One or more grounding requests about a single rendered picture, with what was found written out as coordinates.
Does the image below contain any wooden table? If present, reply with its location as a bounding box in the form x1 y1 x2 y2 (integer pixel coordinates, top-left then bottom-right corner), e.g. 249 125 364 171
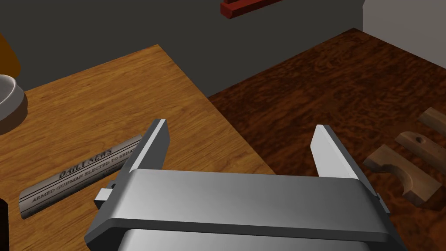
0 44 276 251

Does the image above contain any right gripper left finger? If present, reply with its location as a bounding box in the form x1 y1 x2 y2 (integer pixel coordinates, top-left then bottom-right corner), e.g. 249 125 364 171
120 119 171 183

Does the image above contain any brown wooden chair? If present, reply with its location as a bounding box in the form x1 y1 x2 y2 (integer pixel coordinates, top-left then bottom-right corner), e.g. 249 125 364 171
363 107 446 206

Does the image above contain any orange rounded object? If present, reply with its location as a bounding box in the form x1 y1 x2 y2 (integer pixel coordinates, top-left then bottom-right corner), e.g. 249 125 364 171
0 34 21 79

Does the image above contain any grey bowl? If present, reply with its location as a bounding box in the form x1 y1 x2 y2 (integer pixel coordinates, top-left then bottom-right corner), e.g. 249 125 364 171
0 74 28 136

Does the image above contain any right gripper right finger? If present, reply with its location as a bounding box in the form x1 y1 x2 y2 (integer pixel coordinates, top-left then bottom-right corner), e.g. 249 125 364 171
310 124 378 196

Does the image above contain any rolled grey newspaper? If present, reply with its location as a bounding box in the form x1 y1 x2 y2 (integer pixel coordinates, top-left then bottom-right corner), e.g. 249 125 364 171
19 134 143 220

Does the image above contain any red wooden shelf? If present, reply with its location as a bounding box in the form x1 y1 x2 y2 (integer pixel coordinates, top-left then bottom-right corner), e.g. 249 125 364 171
220 0 284 20

